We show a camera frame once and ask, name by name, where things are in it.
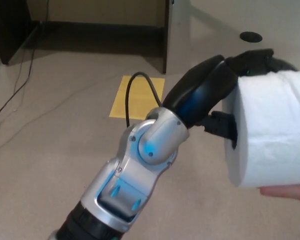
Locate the dark wooden desk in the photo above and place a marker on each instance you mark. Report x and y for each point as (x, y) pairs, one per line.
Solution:
(10, 27)

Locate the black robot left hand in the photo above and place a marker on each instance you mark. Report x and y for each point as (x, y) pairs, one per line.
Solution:
(205, 85)

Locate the person's bare hand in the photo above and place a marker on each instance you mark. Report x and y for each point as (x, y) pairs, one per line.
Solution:
(285, 192)

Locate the black round floor cover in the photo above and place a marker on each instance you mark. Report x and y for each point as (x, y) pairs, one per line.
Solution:
(251, 36)

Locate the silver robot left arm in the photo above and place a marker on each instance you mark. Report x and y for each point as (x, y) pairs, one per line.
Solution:
(140, 160)

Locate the white toilet paper roll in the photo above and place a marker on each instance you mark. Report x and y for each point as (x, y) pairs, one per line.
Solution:
(270, 125)

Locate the yellow paper sheet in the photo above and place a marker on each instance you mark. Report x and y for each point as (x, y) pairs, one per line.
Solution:
(118, 105)

